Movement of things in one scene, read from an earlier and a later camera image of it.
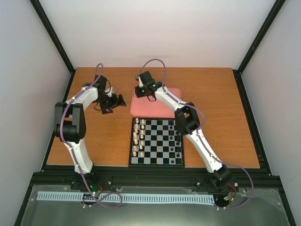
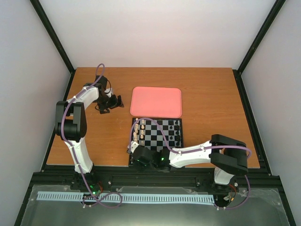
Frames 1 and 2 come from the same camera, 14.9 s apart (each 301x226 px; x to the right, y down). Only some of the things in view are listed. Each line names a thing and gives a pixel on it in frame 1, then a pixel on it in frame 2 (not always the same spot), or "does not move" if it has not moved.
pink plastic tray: (142, 107) does not move
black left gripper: (114, 103) does not move
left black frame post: (53, 35) does not move
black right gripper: (138, 94) to (140, 168)
